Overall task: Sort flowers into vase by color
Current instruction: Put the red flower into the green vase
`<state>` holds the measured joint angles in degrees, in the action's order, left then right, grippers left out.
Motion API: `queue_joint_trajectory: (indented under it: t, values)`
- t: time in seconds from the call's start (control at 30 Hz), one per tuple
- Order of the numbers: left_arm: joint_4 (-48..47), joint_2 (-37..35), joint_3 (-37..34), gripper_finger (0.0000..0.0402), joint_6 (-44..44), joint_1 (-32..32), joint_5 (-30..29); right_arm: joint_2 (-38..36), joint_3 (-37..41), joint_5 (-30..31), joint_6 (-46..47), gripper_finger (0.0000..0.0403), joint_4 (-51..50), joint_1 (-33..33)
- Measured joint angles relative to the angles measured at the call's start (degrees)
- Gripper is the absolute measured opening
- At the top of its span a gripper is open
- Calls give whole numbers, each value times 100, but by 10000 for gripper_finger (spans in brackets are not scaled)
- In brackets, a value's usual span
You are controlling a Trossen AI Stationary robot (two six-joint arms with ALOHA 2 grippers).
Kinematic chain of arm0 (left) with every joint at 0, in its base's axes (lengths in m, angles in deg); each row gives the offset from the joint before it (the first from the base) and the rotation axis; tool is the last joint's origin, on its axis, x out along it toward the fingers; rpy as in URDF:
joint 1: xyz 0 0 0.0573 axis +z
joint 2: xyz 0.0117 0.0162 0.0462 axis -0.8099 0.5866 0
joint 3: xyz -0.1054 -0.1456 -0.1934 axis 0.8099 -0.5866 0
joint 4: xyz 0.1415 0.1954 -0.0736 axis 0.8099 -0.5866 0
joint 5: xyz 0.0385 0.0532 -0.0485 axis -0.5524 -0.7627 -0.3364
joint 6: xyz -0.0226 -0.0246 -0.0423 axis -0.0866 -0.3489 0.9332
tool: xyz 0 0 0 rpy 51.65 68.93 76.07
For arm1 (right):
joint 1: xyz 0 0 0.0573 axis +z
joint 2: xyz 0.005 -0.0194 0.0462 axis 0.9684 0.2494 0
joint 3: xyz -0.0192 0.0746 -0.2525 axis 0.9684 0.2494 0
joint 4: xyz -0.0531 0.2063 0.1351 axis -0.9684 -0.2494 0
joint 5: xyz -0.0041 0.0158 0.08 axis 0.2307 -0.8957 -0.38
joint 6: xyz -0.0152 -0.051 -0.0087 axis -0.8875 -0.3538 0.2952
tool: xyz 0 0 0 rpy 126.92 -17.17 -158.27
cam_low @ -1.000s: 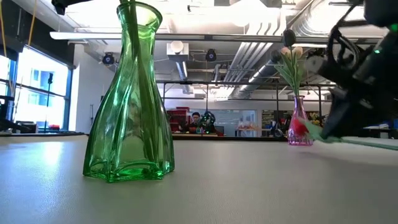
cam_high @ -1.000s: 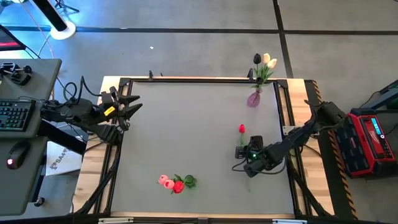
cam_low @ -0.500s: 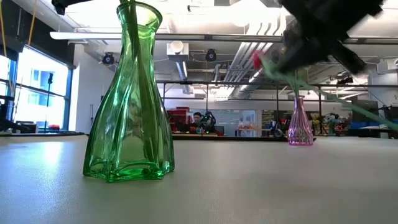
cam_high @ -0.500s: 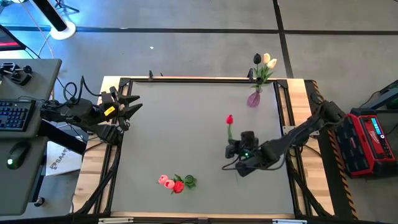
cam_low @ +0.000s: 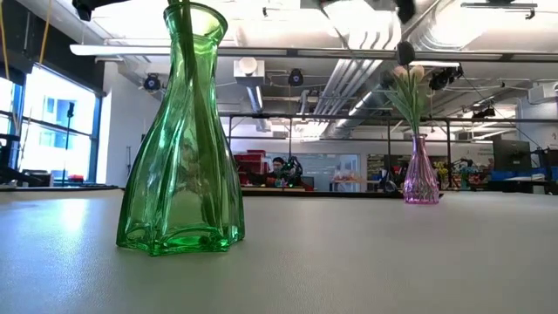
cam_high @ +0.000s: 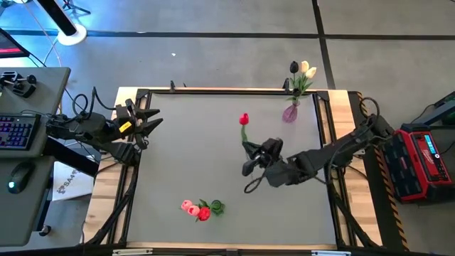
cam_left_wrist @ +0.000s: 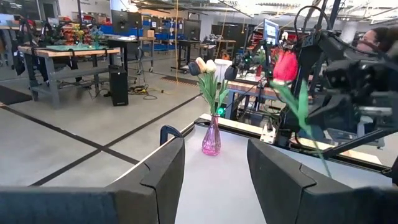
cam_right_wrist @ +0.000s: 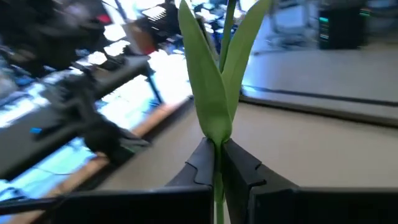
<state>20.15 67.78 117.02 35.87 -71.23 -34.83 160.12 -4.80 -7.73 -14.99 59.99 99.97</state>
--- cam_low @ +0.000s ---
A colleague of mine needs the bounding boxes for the black computer monitor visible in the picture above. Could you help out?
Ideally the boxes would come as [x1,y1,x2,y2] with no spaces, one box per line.
[493,139,534,173]

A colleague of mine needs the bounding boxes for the black aluminium table frame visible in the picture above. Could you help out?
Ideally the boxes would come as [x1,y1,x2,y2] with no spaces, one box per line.
[0,185,558,200]

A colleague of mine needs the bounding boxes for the white ceiling unit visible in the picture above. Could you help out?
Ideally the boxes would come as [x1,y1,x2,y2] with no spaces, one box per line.
[233,58,266,87]

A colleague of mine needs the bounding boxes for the black metal rack frame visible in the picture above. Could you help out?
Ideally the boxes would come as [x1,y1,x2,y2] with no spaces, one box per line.
[226,112,558,193]

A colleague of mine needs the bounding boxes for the person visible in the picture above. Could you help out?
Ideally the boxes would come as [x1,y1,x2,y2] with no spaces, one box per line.
[266,156,315,192]

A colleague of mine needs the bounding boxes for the long white light bar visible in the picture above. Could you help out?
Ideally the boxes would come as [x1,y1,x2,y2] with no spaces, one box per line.
[69,43,558,62]

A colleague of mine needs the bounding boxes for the black tripod stand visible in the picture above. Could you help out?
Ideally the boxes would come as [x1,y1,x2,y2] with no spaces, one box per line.
[64,101,76,152]

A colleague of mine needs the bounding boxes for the grey table mat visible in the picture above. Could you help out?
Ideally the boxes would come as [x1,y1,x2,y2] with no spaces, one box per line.
[0,189,558,314]

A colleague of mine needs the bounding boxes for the red storage bins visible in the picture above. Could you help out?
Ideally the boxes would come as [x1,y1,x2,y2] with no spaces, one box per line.
[234,149,269,187]

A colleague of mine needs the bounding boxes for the green glass vase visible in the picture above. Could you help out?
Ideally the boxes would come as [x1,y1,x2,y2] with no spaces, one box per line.
[115,0,246,257]

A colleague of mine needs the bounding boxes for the purple glass vase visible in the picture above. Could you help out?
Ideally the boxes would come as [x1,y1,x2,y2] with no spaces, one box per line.
[401,133,440,205]

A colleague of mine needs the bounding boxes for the silver ventilation duct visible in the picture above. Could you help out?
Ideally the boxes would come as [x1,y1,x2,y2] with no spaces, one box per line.
[324,0,463,140]

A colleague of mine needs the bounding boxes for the blue storage bins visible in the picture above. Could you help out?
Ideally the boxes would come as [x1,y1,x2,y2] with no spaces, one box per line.
[491,167,558,182]

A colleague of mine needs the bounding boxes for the black ceiling spotlight cluster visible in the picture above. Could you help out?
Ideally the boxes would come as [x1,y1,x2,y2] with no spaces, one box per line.
[427,65,464,92]

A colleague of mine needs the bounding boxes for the yellow hanging cable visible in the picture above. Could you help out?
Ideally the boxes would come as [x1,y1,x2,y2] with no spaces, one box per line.
[37,0,53,66]

